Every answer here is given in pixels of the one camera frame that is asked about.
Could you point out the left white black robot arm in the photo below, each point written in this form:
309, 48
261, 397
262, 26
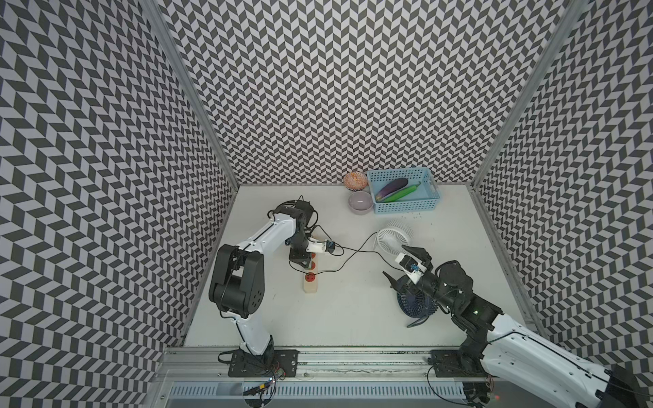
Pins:
237, 286

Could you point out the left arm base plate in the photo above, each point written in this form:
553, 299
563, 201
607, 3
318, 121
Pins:
280, 363

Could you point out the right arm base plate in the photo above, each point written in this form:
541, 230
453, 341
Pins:
452, 363

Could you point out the purple eggplant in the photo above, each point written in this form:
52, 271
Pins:
391, 188

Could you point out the white desk fan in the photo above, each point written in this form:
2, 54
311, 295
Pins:
393, 237

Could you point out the green cucumber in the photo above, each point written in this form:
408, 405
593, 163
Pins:
396, 196

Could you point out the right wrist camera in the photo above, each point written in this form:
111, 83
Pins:
413, 268

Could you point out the dark blue desk fan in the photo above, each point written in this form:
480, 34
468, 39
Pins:
417, 307

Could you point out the aluminium front rail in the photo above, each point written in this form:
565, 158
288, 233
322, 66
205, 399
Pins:
359, 364

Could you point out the cream power strip red sockets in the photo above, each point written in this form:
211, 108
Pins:
310, 283

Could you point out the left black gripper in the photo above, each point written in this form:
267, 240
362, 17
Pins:
300, 257

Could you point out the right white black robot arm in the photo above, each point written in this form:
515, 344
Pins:
509, 350

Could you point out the light blue plastic basket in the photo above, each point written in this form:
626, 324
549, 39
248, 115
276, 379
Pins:
425, 198

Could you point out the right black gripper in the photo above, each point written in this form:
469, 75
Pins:
422, 254

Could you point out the lilac plastic bowl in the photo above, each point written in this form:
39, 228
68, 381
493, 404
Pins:
360, 202

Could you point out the orange patterned bowl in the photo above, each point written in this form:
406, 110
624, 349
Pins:
355, 181

